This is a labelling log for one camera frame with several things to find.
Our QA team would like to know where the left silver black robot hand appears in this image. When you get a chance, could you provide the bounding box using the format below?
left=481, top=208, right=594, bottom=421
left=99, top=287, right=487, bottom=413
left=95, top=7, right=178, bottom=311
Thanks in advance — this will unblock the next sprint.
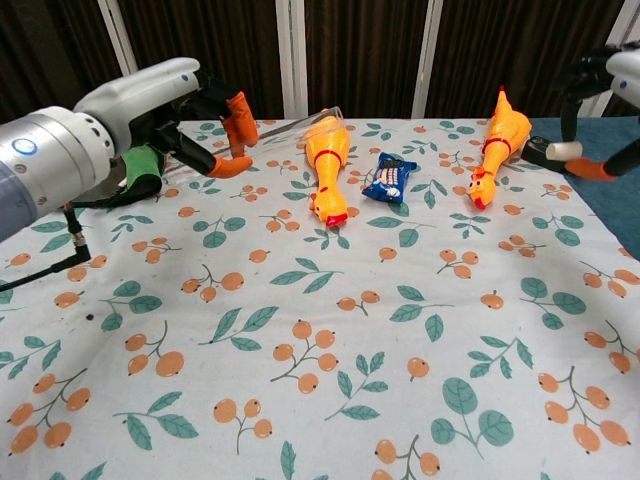
left=73, top=57, right=260, bottom=179

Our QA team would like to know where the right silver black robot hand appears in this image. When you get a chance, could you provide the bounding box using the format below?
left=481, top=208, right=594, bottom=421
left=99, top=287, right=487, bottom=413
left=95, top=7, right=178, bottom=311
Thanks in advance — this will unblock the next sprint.
left=559, top=43, right=640, bottom=181

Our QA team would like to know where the white rubber stopper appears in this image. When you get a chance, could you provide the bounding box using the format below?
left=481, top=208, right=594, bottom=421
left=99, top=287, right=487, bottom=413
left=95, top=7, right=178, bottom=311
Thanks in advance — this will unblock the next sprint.
left=544, top=141, right=584, bottom=162

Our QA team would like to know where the clear glass test tube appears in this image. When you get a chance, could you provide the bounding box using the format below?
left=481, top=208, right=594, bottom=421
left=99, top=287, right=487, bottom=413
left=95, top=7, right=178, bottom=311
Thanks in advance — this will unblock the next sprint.
left=164, top=104, right=346, bottom=184

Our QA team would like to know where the grey green folded cloth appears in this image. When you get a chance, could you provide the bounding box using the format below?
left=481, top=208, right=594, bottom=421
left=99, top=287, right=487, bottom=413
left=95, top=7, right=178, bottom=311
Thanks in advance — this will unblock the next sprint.
left=64, top=144, right=166, bottom=209

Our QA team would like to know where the black device with red cap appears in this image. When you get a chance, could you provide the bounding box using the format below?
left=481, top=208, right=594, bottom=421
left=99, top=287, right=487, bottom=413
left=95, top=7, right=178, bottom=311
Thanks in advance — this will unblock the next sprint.
left=520, top=134, right=571, bottom=174

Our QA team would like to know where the yellow rubber chicken toy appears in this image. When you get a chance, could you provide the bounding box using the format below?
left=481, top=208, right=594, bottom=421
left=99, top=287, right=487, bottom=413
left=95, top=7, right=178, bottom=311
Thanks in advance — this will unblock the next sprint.
left=305, top=115, right=350, bottom=230
left=467, top=85, right=532, bottom=210

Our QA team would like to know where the blue snack packet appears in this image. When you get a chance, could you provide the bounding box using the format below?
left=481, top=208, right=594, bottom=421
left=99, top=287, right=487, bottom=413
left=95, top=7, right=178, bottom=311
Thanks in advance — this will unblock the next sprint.
left=360, top=151, right=418, bottom=204

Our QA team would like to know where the floral fruit print tablecloth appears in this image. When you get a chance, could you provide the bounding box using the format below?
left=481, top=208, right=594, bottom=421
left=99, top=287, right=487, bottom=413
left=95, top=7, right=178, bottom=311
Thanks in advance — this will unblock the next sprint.
left=0, top=118, right=640, bottom=480

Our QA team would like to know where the white partition frame post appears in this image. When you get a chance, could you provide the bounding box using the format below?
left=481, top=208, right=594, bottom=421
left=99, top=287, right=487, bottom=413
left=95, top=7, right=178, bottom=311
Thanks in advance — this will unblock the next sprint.
left=274, top=0, right=309, bottom=121
left=96, top=0, right=154, bottom=89
left=574, top=0, right=640, bottom=119
left=413, top=0, right=445, bottom=120

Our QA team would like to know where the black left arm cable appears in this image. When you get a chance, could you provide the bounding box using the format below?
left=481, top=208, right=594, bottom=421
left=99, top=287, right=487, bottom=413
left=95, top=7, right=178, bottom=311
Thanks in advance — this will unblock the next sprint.
left=0, top=203, right=93, bottom=294

